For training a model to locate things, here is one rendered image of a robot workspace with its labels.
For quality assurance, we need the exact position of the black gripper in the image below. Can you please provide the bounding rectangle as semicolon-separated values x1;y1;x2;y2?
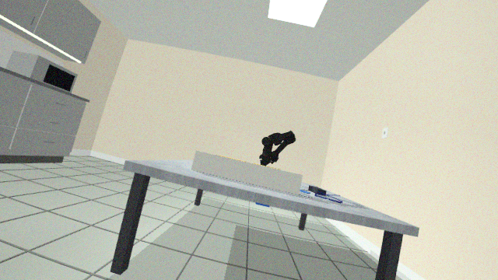
259;148;272;166

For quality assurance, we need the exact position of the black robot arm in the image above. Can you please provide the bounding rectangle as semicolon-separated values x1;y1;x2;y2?
261;131;296;164

